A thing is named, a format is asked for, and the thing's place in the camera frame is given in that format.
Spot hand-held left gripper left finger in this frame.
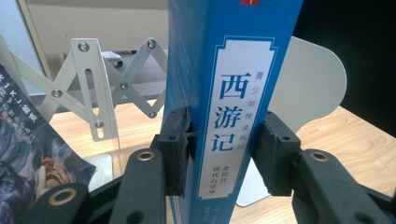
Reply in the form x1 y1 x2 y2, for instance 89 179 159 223
150 105 201 198

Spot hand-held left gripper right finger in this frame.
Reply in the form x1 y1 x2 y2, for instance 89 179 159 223
251 110 302 197

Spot white expandable book rack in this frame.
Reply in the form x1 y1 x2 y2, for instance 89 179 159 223
0 34 348 208

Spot blue book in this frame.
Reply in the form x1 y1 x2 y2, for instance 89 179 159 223
163 0 304 224

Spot dark book with orange print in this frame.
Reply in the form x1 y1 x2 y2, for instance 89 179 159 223
0 63 98 224

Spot black curtain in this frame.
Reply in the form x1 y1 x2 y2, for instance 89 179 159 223
291 0 396 138

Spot light wooden cabinet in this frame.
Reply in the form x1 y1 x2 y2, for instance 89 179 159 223
16 0 171 82

